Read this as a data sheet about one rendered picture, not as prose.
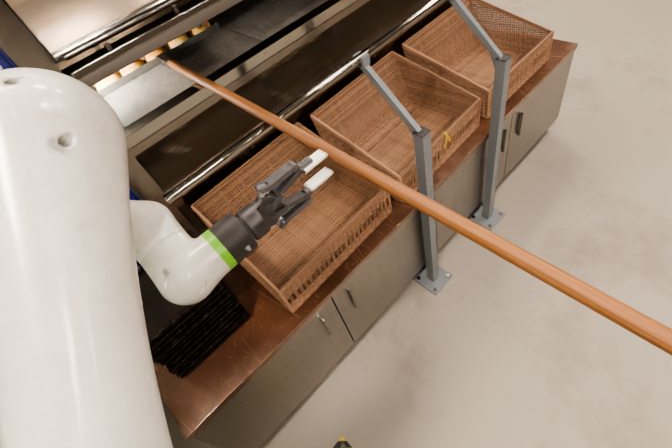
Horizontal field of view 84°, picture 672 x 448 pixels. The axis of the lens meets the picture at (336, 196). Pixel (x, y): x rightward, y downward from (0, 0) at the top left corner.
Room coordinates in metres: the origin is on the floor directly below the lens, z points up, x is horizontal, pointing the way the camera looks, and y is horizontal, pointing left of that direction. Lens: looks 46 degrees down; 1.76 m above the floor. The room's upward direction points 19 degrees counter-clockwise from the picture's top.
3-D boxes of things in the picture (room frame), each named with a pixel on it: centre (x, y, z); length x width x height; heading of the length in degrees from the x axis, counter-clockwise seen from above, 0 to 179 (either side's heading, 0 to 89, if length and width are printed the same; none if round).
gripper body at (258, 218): (0.56, 0.16, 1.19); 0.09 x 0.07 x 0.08; 119
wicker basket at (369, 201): (1.00, 0.16, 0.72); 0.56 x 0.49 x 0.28; 121
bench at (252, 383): (1.21, -0.26, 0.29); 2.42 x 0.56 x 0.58; 120
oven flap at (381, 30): (1.52, -0.21, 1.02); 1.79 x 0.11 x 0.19; 120
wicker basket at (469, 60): (1.60, -0.89, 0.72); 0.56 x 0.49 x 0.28; 120
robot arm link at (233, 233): (0.53, 0.23, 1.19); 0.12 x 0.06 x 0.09; 29
